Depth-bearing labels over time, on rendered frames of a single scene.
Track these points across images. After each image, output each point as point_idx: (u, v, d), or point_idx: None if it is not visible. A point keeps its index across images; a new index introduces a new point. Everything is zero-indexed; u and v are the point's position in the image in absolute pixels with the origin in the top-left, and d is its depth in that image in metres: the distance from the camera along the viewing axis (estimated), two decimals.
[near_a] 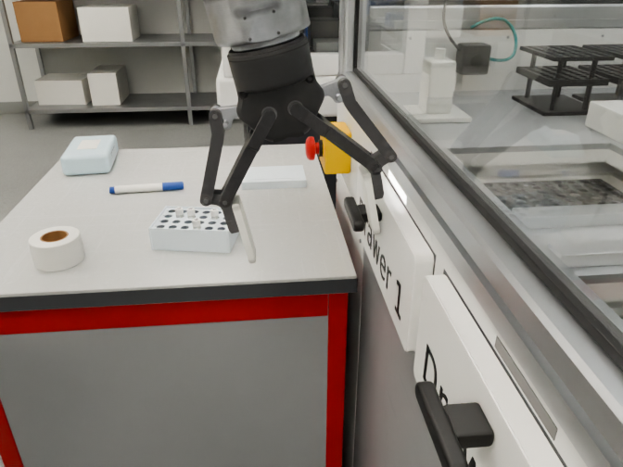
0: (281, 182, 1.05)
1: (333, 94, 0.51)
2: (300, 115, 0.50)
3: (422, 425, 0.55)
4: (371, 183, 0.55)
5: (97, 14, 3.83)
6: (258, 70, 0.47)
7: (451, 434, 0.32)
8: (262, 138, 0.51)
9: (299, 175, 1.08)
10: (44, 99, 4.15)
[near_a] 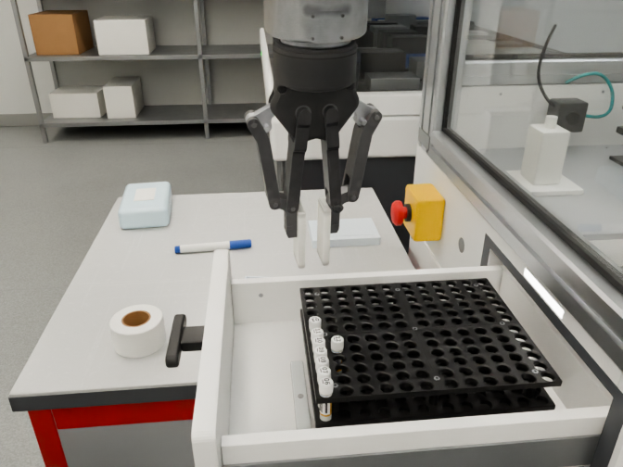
0: (354, 239, 1.00)
1: (360, 115, 0.52)
2: (331, 120, 0.50)
3: None
4: (330, 220, 0.56)
5: (114, 27, 3.77)
6: (310, 70, 0.45)
7: None
8: (306, 138, 0.51)
9: (372, 231, 1.02)
10: (58, 112, 4.09)
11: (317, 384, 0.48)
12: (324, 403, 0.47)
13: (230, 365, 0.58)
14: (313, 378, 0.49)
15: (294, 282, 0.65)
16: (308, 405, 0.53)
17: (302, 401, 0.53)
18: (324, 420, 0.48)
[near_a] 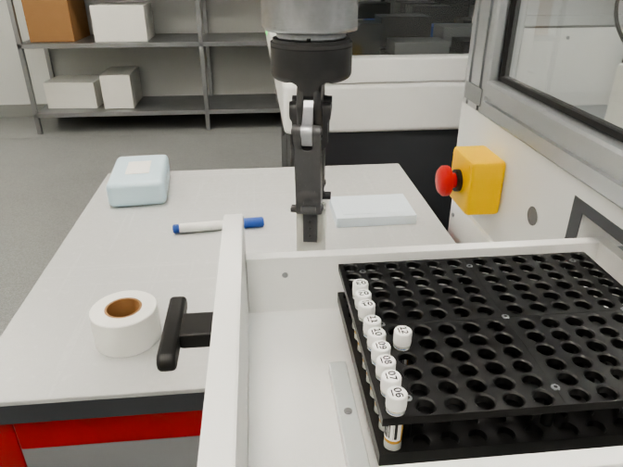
0: (386, 217, 0.84)
1: None
2: (331, 108, 0.53)
3: None
4: (325, 209, 0.58)
5: (111, 12, 3.61)
6: (349, 58, 0.49)
7: None
8: (327, 131, 0.52)
9: (405, 208, 0.87)
10: (54, 102, 3.94)
11: (381, 396, 0.32)
12: (392, 425, 0.32)
13: (247, 367, 0.43)
14: (375, 387, 0.33)
15: (328, 258, 0.49)
16: (360, 424, 0.37)
17: (351, 419, 0.38)
18: (391, 448, 0.32)
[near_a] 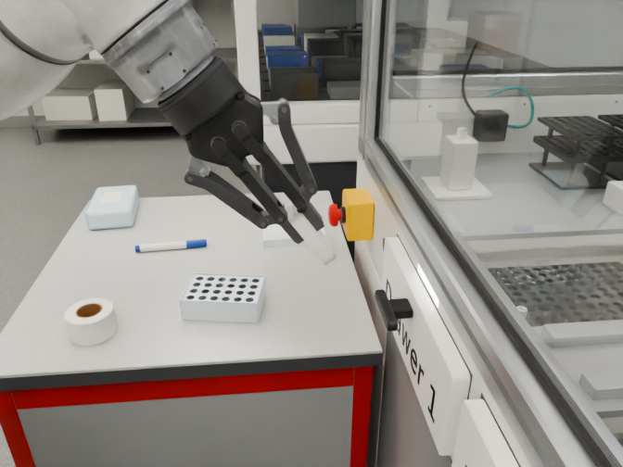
0: None
1: (271, 115, 0.52)
2: (242, 136, 0.51)
3: None
4: (304, 220, 0.56)
5: None
6: (184, 111, 0.48)
7: None
8: (235, 160, 0.52)
9: None
10: (51, 115, 4.17)
11: None
12: None
13: None
14: None
15: None
16: None
17: None
18: None
